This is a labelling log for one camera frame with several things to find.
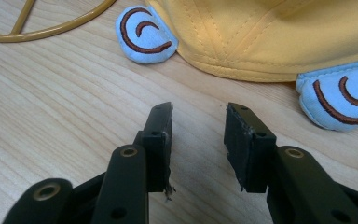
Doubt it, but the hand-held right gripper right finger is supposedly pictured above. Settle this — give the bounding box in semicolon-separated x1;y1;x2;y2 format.
223;102;358;224

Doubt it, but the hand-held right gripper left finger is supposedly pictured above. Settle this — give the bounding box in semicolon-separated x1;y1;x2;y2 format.
90;101;177;224

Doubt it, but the yellow plush toy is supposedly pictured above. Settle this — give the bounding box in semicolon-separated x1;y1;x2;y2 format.
115;0;358;132

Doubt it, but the gold metal hanger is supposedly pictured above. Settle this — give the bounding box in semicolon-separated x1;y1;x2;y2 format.
0;0;117;44

